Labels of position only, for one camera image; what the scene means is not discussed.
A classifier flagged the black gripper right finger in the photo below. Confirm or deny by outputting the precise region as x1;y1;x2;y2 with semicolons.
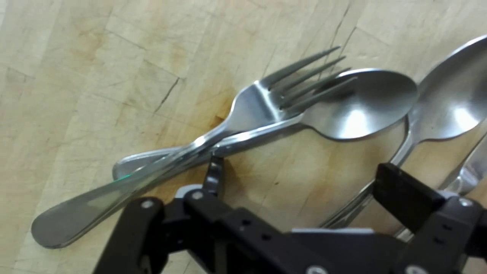
373;162;446;232

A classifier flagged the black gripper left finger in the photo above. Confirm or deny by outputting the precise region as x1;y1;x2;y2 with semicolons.
173;156;225;200

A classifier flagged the silver small spoon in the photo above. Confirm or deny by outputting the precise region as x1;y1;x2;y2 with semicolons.
112;68;417;179

